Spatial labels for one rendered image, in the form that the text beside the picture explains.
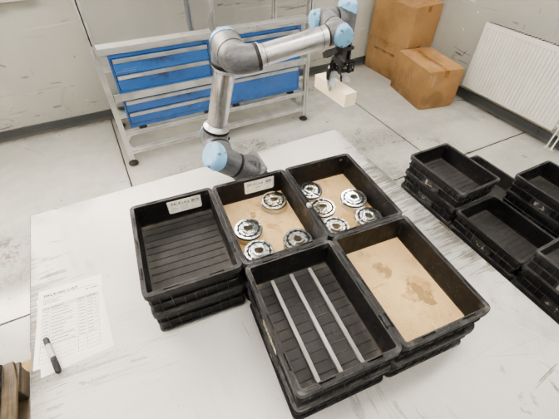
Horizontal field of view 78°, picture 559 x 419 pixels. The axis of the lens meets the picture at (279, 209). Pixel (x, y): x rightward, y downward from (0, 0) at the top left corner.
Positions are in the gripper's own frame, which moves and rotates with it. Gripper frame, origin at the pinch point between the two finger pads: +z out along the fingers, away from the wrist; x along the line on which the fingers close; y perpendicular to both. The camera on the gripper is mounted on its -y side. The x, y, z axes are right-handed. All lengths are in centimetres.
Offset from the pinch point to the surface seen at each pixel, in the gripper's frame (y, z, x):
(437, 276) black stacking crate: 90, 23, -20
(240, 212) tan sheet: 30, 25, -63
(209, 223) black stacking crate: 30, 25, -76
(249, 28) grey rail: -139, 16, 22
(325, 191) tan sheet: 36, 25, -27
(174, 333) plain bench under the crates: 59, 38, -102
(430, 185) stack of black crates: 32, 58, 52
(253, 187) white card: 25, 20, -55
